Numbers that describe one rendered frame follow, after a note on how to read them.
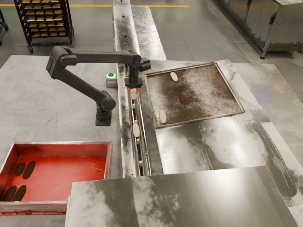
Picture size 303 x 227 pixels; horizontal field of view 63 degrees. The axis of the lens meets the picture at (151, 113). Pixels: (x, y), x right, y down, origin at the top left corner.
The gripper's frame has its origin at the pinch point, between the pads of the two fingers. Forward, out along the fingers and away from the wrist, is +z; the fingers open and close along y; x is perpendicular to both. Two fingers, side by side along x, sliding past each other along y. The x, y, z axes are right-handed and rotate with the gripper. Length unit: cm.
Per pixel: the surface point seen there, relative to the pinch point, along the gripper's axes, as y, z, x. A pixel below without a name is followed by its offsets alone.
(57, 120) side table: 44.3, 11.1, 8.0
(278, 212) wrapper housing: -26, -37, 93
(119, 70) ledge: 7.0, 6.6, -34.6
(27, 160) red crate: 55, 11, 36
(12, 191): 58, 10, 53
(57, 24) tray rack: 83, 54, -224
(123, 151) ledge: 8.2, 6.9, 37.4
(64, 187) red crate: 36, 11, 52
